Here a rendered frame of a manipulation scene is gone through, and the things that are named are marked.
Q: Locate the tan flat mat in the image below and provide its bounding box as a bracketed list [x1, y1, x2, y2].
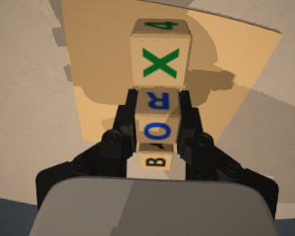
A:
[61, 0, 283, 143]

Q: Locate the tan letter block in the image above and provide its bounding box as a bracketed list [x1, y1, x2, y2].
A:
[139, 143, 174, 170]
[130, 19, 193, 87]
[135, 88, 182, 144]

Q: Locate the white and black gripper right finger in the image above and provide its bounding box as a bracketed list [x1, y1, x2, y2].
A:
[177, 90, 279, 220]

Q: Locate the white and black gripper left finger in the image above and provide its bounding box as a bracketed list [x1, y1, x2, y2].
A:
[35, 88, 139, 211]

